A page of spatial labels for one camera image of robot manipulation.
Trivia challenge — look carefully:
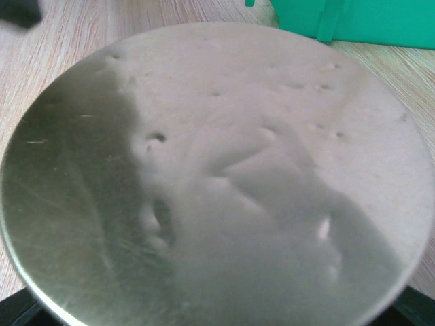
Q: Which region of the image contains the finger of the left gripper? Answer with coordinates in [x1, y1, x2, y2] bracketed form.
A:
[1, 0, 43, 28]

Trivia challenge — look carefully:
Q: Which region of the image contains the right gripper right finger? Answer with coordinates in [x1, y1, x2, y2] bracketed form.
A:
[389, 287, 435, 326]

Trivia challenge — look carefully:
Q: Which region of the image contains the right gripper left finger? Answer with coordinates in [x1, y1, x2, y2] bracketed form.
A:
[0, 288, 63, 326]

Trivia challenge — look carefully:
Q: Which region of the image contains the white jar lid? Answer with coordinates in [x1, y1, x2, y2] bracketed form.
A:
[1, 22, 434, 325]

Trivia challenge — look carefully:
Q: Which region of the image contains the green bin of gummies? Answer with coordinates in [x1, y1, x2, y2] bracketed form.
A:
[244, 0, 435, 50]

